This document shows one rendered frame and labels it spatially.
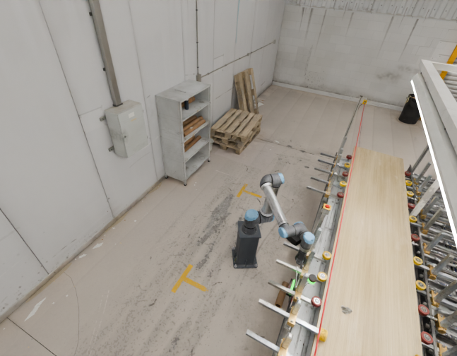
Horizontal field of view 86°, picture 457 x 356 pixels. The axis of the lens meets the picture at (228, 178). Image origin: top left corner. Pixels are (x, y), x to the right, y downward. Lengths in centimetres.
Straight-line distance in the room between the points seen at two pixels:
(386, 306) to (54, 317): 323
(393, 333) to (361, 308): 25
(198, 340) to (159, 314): 50
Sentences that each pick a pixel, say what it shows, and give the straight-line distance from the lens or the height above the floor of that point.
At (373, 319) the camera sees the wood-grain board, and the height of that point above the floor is 90.
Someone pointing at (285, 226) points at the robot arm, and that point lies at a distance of 215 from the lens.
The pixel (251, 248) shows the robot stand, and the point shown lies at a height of 37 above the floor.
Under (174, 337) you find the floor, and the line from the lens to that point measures 309.
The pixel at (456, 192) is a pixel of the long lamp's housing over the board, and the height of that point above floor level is 237.
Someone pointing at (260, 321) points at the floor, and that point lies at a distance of 316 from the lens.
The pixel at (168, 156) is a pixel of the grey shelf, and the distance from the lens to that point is 431.
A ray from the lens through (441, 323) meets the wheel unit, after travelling 284.
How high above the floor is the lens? 291
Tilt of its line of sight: 39 degrees down
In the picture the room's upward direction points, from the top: 4 degrees clockwise
